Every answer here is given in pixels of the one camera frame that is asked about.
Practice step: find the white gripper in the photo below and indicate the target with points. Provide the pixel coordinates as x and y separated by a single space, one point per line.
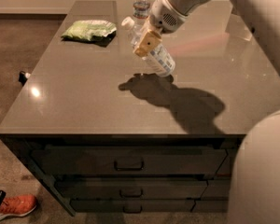
162 17

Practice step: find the blue label plastic water bottle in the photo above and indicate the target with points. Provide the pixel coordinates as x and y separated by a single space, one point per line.
158 59

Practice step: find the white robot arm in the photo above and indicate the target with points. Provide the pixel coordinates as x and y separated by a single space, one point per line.
255 181

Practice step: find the clear red label water bottle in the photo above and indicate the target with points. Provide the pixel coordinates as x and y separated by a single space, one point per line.
141 10

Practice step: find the green snack bag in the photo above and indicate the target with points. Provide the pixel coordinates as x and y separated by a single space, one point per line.
90 31

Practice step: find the small black floor object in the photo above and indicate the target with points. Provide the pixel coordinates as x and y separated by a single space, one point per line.
23 77

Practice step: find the top right drawer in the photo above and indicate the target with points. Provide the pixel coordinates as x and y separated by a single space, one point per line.
225 168

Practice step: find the drawer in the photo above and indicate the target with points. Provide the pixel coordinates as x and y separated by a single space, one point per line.
132 206
132 189
210 207
129 160
217 190
225 168

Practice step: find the top left drawer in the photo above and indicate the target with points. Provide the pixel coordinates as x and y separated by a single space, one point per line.
129 160

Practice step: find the middle right drawer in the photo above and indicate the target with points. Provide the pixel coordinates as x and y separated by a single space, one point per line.
217 190

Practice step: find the middle left drawer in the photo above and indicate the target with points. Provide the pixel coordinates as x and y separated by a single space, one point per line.
132 189

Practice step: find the bottom right drawer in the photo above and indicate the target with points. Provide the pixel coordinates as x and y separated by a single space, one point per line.
210 207

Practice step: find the bottom left drawer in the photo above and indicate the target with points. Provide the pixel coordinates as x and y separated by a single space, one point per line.
132 206

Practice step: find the orange sneaker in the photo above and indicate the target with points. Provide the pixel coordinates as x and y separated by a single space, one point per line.
19 206

